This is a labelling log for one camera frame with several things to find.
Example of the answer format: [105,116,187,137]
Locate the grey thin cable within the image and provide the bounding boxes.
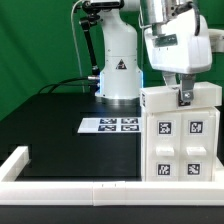
[70,0,86,94]

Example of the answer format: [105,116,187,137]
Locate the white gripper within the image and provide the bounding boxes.
[144,9,212,106]

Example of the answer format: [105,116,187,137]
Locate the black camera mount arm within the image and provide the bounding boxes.
[73,0,101,76]

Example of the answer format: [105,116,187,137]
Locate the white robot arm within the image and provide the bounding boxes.
[90,0,212,104]

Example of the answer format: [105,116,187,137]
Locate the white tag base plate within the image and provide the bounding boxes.
[78,117,141,133]

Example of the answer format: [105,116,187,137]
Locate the white U-shaped fence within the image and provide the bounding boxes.
[0,146,224,206]

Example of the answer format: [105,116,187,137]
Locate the black cable bundle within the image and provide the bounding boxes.
[37,77,101,95]

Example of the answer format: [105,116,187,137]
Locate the white cabinet body box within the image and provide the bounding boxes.
[141,107,220,182]

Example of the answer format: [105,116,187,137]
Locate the white cabinet top block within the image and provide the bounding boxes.
[140,82,222,113]

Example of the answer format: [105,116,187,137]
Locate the white cabinet door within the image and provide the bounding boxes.
[179,112,214,181]
[145,113,181,181]

